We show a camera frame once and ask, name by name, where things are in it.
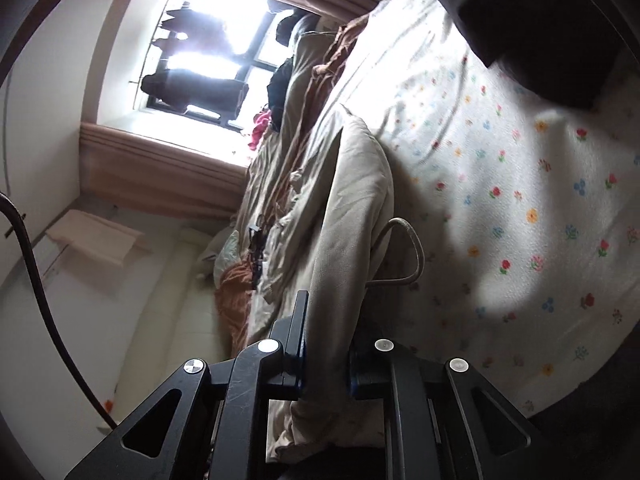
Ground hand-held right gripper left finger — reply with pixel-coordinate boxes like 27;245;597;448
65;290;308;480

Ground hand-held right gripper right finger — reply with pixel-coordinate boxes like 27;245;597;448
347;337;546;480

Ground beige zip jacket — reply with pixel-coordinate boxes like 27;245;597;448
240;105;426;463

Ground dark folded clothes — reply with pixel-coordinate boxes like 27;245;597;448
410;0;631;108

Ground brown blanket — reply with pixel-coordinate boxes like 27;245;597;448
215;12;371;361

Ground cream padded headboard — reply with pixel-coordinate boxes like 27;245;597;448
112;227;251;411

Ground pale blue pillow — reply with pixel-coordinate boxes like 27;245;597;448
212;232;241;286

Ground pink garment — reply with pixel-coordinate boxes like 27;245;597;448
248;110;273;151

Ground cream hanging cloth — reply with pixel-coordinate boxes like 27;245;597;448
45;210;143;266

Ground bed with floral sheet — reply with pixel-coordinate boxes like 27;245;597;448
300;0;640;416

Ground beige duvet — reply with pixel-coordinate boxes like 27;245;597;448
235;30;331;241

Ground black crumpled garment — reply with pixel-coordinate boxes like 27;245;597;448
265;57;296;121

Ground long dark hanging jacket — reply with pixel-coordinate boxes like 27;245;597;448
141;70;251;118

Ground dark pillow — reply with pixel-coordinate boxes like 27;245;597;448
274;12;321;48

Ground short dark hanging jacket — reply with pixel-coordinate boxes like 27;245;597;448
160;5;226;32

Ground black cable bundle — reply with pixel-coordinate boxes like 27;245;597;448
247;225;266;281

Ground thick black cable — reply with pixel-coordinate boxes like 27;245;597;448
0;191;118;431

